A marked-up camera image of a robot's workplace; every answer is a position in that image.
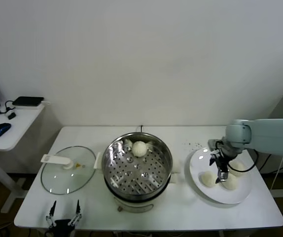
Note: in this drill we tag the flat black box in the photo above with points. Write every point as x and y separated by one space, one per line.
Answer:
28 100

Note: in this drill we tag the white steamed baozi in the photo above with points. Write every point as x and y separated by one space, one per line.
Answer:
238 167
206 179
230 184
138 148

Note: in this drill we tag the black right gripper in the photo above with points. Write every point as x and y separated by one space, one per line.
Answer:
221 164

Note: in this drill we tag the blue computer mouse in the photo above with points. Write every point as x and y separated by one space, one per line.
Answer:
0 130

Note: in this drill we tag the white side desk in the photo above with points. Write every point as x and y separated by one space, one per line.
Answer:
13 138

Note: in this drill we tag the white electric cooker pot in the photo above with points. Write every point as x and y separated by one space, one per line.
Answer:
134 207

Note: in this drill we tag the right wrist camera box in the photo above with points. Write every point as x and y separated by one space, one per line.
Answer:
214 144

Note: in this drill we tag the small black dongle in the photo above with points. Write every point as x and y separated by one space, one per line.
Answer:
11 116

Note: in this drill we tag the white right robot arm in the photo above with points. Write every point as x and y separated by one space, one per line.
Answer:
267 133

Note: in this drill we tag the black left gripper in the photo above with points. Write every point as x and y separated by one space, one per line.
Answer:
61 227

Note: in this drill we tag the white round plate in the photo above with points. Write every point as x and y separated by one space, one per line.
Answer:
198 163

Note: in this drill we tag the stainless steel steamer basket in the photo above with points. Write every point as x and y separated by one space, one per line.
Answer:
136 177

